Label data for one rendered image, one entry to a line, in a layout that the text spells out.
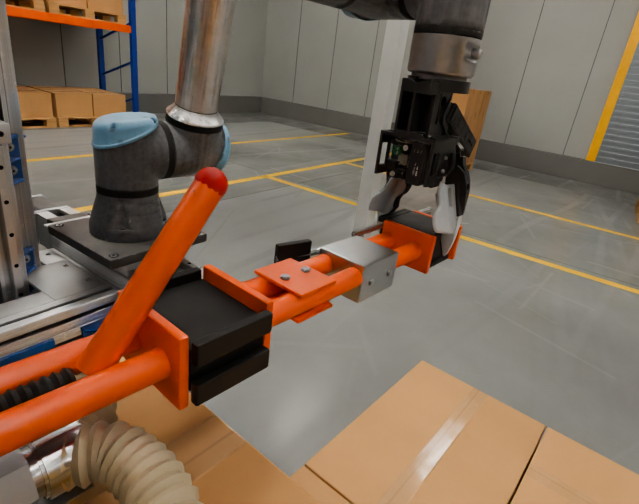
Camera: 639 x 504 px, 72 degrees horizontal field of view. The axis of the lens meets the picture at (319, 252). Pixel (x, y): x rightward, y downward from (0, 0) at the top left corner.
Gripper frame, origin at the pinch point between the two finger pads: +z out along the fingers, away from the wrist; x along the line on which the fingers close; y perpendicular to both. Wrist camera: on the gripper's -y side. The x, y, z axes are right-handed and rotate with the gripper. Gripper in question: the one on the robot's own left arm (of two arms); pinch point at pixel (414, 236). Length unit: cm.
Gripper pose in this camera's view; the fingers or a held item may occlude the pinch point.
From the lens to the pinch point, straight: 61.6
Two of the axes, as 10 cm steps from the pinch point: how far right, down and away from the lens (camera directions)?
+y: -6.5, 2.3, -7.3
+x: 7.5, 3.3, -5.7
